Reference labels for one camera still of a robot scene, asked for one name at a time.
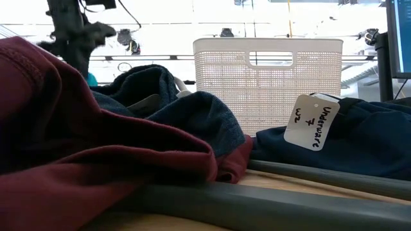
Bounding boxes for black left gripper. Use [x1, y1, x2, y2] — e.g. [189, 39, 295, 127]
[37, 19, 117, 78]

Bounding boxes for teal cloth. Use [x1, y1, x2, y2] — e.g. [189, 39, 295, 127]
[85, 72, 99, 87]

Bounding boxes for maroon cloth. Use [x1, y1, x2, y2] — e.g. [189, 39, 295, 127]
[0, 35, 254, 231]

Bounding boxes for dark blue heathered hoodie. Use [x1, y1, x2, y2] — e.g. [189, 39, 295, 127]
[89, 64, 247, 158]

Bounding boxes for white handwritten paper tag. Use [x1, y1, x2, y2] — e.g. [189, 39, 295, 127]
[283, 93, 340, 151]

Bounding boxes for navy underwear cloth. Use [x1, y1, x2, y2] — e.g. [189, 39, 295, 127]
[250, 97, 411, 181]

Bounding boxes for black ceiling-hung device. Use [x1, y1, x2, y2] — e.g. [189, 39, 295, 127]
[116, 28, 141, 56]

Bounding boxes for clear plastic bin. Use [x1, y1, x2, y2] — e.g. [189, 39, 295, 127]
[0, 24, 20, 39]

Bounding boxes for grey hoodie neck label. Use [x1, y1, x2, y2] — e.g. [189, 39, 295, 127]
[127, 94, 162, 118]

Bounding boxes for white perforated plastic basket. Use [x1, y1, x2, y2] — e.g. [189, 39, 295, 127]
[193, 37, 344, 137]

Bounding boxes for black monitor pole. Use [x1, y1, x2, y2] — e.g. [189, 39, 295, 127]
[374, 31, 394, 103]

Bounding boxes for computer monitor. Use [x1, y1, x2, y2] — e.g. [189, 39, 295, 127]
[386, 0, 411, 80]

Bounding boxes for black monitor base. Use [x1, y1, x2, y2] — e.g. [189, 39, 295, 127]
[385, 97, 411, 107]

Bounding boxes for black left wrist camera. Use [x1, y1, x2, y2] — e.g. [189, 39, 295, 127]
[85, 0, 117, 10]

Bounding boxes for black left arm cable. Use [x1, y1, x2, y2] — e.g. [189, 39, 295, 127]
[117, 0, 143, 30]

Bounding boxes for white hoodie drawstring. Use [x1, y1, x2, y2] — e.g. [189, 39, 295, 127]
[173, 76, 193, 99]

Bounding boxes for yellow hanging cord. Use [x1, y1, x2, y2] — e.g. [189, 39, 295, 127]
[287, 0, 293, 39]

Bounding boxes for grey plastic frame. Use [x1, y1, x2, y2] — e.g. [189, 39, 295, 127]
[109, 159, 411, 231]

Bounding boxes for silver ventilation duct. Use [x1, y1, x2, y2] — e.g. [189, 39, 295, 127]
[340, 65, 380, 89]

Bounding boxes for black clamp with cables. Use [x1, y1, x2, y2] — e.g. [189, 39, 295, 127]
[358, 28, 380, 46]

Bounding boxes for black monitor cable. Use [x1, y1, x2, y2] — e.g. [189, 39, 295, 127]
[394, 78, 408, 100]

